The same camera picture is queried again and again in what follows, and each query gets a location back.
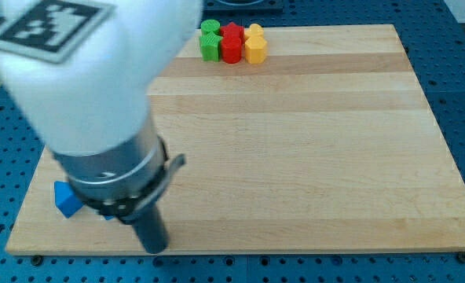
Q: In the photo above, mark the green cylinder block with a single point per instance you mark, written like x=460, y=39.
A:
x=210, y=26

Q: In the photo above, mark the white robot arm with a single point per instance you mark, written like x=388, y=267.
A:
x=79, y=71

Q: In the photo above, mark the yellow hexagon block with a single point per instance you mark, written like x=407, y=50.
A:
x=255, y=50

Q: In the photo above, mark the black white fiducial marker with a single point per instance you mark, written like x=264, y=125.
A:
x=51, y=30

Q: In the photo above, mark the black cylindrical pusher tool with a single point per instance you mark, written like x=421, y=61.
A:
x=149, y=227

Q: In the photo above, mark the green star block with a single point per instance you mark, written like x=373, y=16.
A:
x=210, y=47

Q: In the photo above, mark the red cylinder block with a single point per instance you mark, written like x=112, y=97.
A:
x=231, y=48

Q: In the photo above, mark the red star block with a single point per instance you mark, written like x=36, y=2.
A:
x=232, y=30

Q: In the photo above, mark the wooden board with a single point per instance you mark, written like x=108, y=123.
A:
x=329, y=146

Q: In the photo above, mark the blue cube block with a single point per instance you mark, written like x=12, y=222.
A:
x=65, y=199

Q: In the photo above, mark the yellow heart block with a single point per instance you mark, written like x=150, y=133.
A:
x=254, y=30

